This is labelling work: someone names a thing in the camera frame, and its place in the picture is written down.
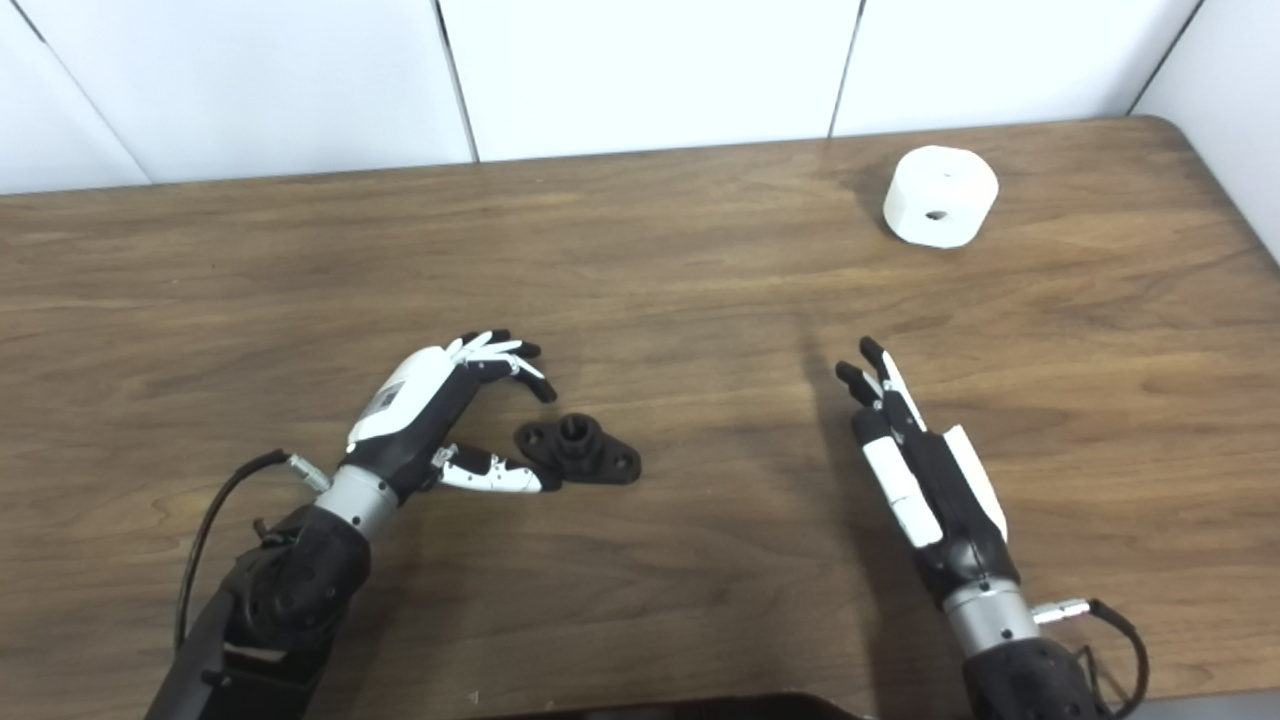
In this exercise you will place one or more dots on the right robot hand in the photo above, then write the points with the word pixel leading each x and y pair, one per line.
pixel 950 510

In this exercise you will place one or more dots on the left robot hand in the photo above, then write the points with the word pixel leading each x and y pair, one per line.
pixel 415 410

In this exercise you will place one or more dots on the black flanged holder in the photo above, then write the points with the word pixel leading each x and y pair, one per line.
pixel 585 455

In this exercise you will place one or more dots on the round white piece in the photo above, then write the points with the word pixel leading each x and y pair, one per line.
pixel 935 185

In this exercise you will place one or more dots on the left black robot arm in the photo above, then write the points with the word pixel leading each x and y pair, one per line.
pixel 280 600

